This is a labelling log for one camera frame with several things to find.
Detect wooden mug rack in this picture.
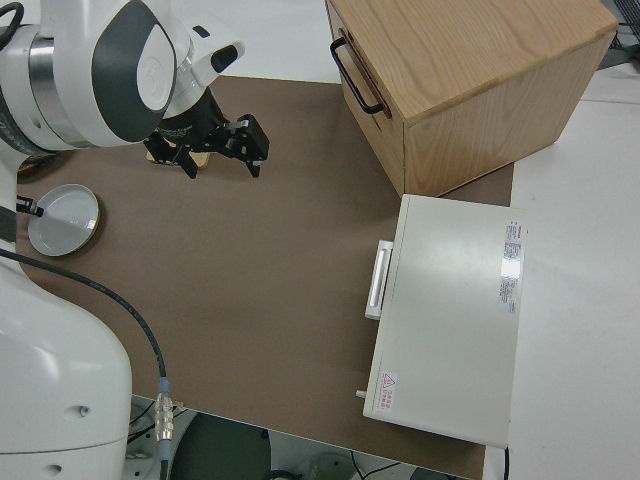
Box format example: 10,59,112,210
146,151,211,170

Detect gray plate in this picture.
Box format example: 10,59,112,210
27,183,104,258

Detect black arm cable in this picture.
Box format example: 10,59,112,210
0,247,175,480

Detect brown table mat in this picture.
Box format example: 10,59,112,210
14,74,516,480

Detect white oven door handle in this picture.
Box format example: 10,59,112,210
363,239,395,321

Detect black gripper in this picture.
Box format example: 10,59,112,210
143,114,271,180

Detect white toaster oven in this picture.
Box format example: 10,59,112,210
355,193,531,449

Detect round wicker basket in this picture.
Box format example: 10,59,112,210
17,154,56,176

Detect black cabinet handle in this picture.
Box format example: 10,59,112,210
329,38,386,115

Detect dark round robot pedestal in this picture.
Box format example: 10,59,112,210
169,412,274,480

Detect wooden drawer cabinet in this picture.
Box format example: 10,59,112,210
324,0,619,199

